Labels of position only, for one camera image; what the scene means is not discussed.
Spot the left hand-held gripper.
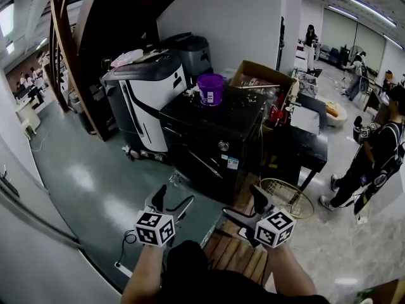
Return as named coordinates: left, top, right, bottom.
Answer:
left=134, top=184, right=196, bottom=248

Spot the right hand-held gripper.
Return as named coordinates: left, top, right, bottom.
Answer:
left=222, top=184, right=297, bottom=249

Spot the person's left forearm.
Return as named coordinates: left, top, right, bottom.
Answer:
left=121, top=244, right=168, bottom=304

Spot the person's right forearm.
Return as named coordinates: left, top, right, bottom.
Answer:
left=264, top=244, right=317, bottom=304

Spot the black cabinet appliance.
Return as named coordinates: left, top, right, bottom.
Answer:
left=159, top=87, right=266, bottom=204

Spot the open brown cardboard box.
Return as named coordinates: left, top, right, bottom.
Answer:
left=229, top=60, right=300, bottom=129

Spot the grey black machine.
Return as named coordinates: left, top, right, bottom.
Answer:
left=159, top=32, right=212, bottom=79

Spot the wooden slatted pallet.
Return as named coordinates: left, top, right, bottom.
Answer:
left=202, top=223, right=270, bottom=284

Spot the person's black clothing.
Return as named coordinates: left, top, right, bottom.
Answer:
left=158, top=239, right=330, bottom=304

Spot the white power strip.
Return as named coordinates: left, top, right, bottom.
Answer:
left=114, top=260, right=134, bottom=278

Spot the black table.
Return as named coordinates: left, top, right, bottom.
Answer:
left=262, top=93, right=329, bottom=193

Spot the red tool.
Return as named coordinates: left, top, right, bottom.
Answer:
left=269, top=104, right=289, bottom=126

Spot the white black floor scrubber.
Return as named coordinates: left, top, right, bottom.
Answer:
left=100, top=49, right=187, bottom=163

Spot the purple plastic bucket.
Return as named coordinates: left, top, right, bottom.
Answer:
left=196, top=73, right=225, bottom=106

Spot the metal rod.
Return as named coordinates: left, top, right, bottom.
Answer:
left=237, top=84, right=281, bottom=90

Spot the grey bin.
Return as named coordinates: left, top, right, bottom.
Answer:
left=68, top=90, right=88, bottom=129

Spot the beige plastic part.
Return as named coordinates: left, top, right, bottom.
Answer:
left=135, top=48, right=178, bottom=61

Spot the pink packet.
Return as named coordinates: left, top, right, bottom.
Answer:
left=110, top=49, right=144, bottom=68

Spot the large brown cardboard box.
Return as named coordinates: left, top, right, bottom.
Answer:
left=356, top=279, right=405, bottom=304

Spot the white desk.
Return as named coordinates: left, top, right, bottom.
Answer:
left=15, top=98, right=42, bottom=136

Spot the standing fan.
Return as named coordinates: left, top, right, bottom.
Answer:
left=349, top=45, right=362, bottom=65

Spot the curved wooden staircase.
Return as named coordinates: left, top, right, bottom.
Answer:
left=49, top=0, right=203, bottom=142

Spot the ceiling light strip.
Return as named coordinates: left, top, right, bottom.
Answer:
left=327, top=4, right=359, bottom=21
left=382, top=33, right=405, bottom=51
left=349, top=0, right=397, bottom=28

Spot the gold wire basket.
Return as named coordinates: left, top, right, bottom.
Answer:
left=259, top=177, right=315, bottom=220

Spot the black floor cable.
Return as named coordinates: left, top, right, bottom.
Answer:
left=121, top=229, right=137, bottom=265

